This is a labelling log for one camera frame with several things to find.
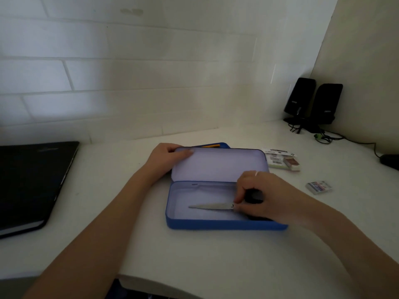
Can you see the person's left hand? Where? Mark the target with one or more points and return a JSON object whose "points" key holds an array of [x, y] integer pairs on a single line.
{"points": [[160, 161]]}

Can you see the person's right hand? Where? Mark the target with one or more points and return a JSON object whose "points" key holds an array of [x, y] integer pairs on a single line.
{"points": [[274, 199]]}

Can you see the person's right thumb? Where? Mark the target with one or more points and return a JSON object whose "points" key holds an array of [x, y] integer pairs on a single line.
{"points": [[244, 210]]}

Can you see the person's left thumb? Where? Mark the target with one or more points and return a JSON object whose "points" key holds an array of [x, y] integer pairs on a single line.
{"points": [[184, 153]]}

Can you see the blue tin pencil case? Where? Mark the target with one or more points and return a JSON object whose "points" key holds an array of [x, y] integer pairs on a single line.
{"points": [[218, 165]]}

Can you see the person's left forearm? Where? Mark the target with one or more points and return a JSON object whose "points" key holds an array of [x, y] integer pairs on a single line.
{"points": [[103, 233]]}

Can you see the person's right forearm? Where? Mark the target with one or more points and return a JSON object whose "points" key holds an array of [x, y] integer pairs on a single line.
{"points": [[352, 245]]}

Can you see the yellow pencil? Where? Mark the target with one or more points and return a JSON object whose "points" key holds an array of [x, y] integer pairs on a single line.
{"points": [[210, 146]]}

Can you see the blue tin tray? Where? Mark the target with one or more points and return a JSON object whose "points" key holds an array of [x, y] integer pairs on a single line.
{"points": [[225, 145]]}

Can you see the carded eraser pack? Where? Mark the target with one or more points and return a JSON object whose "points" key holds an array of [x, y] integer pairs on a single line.
{"points": [[282, 158]]}

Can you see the small wrapped eraser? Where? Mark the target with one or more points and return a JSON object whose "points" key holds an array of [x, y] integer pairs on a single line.
{"points": [[318, 187]]}

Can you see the green audio plug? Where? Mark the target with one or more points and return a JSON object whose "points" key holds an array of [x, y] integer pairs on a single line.
{"points": [[318, 137]]}

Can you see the black speaker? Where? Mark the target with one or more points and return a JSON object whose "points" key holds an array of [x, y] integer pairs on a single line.
{"points": [[300, 94], [326, 102]]}

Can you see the black computer mouse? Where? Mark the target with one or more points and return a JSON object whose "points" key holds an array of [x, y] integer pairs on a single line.
{"points": [[390, 161]]}

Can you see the blue fabric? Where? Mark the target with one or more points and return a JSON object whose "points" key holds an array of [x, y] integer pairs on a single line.
{"points": [[113, 291]]}

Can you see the black laptop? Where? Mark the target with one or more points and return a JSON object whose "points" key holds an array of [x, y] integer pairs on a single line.
{"points": [[29, 180]]}

